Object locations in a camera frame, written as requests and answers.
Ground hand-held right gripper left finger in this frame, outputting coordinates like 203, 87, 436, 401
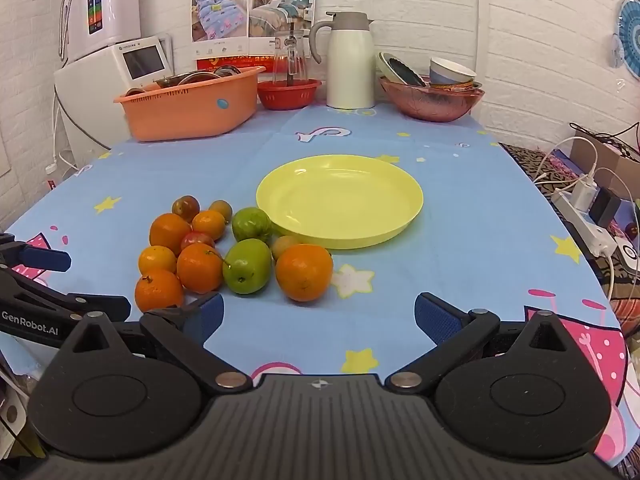
64, 291, 253, 396

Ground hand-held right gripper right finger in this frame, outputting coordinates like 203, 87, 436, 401
385, 292, 576, 395

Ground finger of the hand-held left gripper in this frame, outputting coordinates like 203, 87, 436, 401
0, 269, 133, 322
0, 233, 72, 272

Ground orange with stem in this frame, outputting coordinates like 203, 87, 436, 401
176, 243, 224, 295

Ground green fruit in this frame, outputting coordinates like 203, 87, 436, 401
222, 238, 272, 295
231, 207, 273, 242

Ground red apple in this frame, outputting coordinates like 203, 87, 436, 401
180, 230, 216, 252

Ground small orange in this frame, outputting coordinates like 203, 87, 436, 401
192, 210, 227, 241

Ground small tan fruit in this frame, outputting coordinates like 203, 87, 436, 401
270, 235, 300, 262
208, 200, 234, 224

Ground large orange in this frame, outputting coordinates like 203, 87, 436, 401
275, 243, 334, 303

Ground red-yellow plum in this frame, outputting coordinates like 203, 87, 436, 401
171, 195, 201, 223

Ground yellow plastic plate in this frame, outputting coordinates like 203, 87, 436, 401
255, 155, 425, 250

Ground blue printed tablecloth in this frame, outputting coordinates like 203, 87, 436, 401
0, 102, 629, 480

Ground white appliance with screen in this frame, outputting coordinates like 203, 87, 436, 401
52, 34, 174, 161

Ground white power strip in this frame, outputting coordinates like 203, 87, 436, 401
550, 191, 619, 257

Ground dark patterned cloth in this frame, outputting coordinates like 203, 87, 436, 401
499, 142, 640, 341

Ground white charger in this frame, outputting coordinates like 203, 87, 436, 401
572, 174, 597, 212

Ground black power adapter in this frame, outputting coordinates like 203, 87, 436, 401
589, 187, 622, 229

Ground white round device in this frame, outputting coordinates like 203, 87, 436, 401
612, 237, 640, 277

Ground orange plastic basket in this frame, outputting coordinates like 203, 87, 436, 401
113, 66, 267, 142

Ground pink glass bowl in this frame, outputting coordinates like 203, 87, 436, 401
378, 76, 486, 122

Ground red plastic bowl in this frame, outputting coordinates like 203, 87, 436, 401
257, 78, 322, 111

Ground cardboard box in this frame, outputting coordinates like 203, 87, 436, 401
569, 129, 640, 202

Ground blue and white cup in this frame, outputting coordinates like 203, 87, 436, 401
429, 56, 476, 87

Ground white bowl dark inside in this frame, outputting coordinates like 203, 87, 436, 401
376, 52, 429, 88

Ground white water purifier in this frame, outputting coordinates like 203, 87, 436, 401
64, 0, 142, 64

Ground white thermos jug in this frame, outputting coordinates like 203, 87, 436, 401
308, 11, 377, 110

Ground glass jar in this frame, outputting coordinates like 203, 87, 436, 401
271, 29, 310, 86

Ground blue paper fan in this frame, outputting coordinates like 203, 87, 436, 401
612, 0, 640, 82

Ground white cable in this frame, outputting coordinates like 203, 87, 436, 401
531, 136, 601, 183

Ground wall poster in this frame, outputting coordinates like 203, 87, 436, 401
191, 0, 319, 74

